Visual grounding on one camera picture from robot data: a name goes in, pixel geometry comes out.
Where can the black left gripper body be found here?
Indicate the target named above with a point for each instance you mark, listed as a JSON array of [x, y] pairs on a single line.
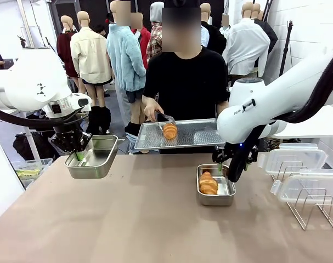
[[68, 134]]

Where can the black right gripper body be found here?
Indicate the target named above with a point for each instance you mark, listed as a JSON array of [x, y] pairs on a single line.
[[226, 150]]

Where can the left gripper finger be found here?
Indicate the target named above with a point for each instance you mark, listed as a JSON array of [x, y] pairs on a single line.
[[84, 142], [60, 143]]

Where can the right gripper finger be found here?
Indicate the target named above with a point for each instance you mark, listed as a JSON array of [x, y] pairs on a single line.
[[252, 156], [219, 160]]

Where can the rectangular steel container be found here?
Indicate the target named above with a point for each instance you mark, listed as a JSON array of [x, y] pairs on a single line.
[[100, 164], [223, 197]]

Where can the perforated metal baking tray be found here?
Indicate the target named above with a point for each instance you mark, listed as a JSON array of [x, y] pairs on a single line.
[[188, 134]]

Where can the golden croissant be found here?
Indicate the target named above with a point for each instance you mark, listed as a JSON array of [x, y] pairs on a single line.
[[170, 131], [208, 183]]

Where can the clear plastic clip lid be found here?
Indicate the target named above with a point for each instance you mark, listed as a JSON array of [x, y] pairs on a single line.
[[311, 186], [292, 160]]

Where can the metal tongs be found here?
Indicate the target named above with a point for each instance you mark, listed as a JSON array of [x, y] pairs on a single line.
[[166, 117]]

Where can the person's right forearm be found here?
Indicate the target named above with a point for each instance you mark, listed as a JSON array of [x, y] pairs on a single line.
[[147, 99]]

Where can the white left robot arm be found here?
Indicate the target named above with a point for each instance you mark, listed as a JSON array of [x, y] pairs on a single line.
[[26, 82]]

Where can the person's left forearm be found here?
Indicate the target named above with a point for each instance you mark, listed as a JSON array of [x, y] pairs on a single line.
[[221, 107]]

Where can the person's right hand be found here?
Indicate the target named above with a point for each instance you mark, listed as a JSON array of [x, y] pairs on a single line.
[[151, 109]]

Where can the black bag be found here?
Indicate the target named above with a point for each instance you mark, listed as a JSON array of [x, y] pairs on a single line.
[[42, 148]]

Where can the black fuzzy boot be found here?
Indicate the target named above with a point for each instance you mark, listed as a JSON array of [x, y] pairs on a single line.
[[105, 119], [93, 120]]

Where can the clear plastic storage bin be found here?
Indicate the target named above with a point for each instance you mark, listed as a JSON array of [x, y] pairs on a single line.
[[31, 164]]

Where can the yellow bag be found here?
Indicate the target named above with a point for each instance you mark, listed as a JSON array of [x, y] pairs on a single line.
[[27, 173]]

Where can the blue denim cloth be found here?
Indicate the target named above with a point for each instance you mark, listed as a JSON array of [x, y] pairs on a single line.
[[136, 143]]

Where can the white partition panel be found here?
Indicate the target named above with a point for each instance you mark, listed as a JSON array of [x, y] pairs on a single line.
[[4, 178]]

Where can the white side table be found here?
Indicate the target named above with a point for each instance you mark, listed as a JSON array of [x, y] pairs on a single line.
[[314, 126]]

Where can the person in black t-shirt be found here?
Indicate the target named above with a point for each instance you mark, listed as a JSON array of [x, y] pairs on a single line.
[[185, 82]]

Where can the mannequin in cream jacket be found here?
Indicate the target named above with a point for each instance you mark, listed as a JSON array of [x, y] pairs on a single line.
[[90, 57]]

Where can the mannequin in dark red dress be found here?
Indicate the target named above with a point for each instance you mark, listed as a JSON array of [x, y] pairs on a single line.
[[66, 52]]

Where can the mannequin in light blue fleece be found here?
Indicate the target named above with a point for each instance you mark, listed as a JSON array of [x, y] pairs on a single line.
[[125, 63]]

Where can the mannequin in white shirt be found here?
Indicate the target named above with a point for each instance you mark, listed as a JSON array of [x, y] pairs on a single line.
[[245, 46]]

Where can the background person with black hair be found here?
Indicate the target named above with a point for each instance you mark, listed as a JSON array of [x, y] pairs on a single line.
[[101, 30]]

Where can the mannequin in black coat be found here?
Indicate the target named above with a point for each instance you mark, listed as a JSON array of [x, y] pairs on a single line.
[[214, 38]]

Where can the mannequin in red jacket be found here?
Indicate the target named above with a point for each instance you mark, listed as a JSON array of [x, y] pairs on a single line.
[[144, 41]]

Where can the mannequin in black jacket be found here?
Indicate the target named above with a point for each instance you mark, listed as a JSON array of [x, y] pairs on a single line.
[[269, 35]]

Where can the mannequin in plaid shirt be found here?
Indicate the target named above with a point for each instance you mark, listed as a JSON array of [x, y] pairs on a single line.
[[154, 38]]

